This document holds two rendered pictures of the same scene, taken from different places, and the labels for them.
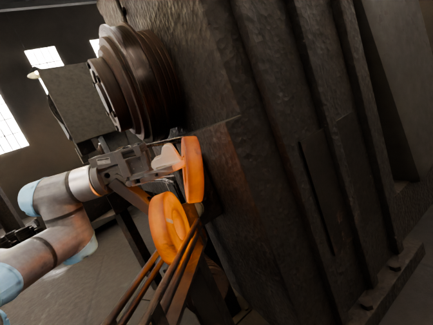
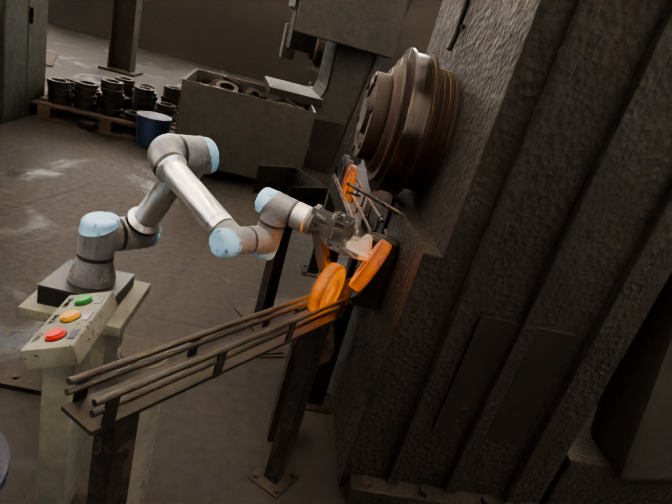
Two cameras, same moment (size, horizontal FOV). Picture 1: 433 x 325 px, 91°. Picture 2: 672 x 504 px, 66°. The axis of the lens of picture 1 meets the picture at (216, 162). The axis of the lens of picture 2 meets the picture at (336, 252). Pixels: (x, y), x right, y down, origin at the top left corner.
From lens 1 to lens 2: 0.90 m
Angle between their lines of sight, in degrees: 19
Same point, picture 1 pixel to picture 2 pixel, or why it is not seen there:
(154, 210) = (325, 274)
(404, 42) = not seen: outside the picture
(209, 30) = (471, 179)
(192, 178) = (362, 276)
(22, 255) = (246, 238)
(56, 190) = (282, 210)
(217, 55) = (462, 201)
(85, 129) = (322, 18)
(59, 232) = (265, 236)
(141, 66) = (413, 134)
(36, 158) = not seen: outside the picture
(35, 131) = not seen: outside the picture
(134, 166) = (335, 234)
